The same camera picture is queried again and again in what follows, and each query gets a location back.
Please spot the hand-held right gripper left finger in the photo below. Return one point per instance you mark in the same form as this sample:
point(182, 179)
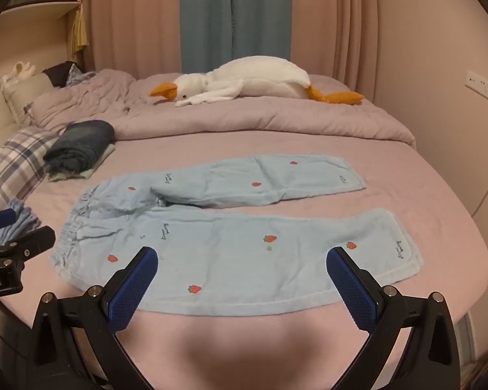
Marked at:
point(132, 288)

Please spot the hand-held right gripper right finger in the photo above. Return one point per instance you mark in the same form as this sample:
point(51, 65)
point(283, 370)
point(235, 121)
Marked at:
point(351, 292)

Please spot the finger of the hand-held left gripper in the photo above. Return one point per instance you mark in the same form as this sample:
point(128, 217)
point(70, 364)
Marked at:
point(32, 241)
point(0, 219)

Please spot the light blue denim shorts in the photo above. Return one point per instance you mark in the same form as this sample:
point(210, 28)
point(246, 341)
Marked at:
point(227, 252)

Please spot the folded blue clothes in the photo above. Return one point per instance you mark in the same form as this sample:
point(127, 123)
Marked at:
point(24, 217)

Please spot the plaid pillow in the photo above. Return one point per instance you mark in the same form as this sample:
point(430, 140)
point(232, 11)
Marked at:
point(16, 162)

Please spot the folded pale green cloth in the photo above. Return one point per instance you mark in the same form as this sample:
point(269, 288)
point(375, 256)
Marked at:
point(102, 157)

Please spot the folded dark jeans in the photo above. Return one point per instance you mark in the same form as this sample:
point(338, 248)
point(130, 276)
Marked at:
point(81, 142)

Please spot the beige pillow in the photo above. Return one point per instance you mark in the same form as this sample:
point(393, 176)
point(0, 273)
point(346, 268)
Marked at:
point(28, 93)

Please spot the dark brown clothing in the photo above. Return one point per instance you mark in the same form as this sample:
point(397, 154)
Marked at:
point(59, 72)

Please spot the blue checked clothing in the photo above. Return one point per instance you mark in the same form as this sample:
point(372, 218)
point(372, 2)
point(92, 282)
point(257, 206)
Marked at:
point(79, 77)

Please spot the purple duvet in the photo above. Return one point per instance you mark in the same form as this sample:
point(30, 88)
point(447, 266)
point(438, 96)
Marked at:
point(268, 118)

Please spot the yellow hanging cloth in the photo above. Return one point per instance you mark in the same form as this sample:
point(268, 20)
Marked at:
point(80, 28)

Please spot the white goose plush toy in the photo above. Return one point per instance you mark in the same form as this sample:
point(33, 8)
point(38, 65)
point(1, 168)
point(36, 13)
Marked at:
point(260, 77)

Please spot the pink curtain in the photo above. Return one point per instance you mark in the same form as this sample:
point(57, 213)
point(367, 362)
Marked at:
point(333, 20)
point(134, 20)

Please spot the blue curtain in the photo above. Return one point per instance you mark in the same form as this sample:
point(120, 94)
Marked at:
point(236, 16)

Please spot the white wall shelf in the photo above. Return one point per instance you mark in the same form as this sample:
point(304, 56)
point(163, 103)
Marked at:
point(44, 8)

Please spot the white wall socket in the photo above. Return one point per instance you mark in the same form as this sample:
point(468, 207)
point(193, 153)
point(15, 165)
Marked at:
point(486, 85)

